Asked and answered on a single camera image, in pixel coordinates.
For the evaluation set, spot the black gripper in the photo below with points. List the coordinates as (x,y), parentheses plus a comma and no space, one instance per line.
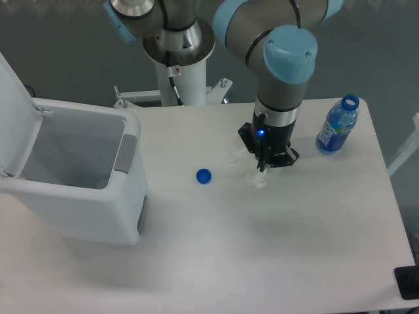
(271,145)

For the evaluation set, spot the white paper ball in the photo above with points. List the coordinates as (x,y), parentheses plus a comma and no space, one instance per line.
(256,179)

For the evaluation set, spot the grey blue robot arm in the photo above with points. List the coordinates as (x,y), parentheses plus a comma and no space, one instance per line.
(272,38)

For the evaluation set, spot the white trash bin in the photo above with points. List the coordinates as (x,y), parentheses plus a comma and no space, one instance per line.
(78,167)

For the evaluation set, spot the blue bottle cap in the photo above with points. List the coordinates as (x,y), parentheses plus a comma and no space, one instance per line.
(203,176)

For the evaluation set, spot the blue plastic drink bottle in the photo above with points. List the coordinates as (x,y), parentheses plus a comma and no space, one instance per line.
(339,122)

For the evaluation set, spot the black device at table edge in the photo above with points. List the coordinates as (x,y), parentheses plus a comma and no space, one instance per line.
(407,281)

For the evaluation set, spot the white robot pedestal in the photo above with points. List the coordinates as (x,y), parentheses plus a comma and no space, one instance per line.
(180,63)

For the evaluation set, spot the white frame at right edge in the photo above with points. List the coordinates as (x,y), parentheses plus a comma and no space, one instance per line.
(405,151)

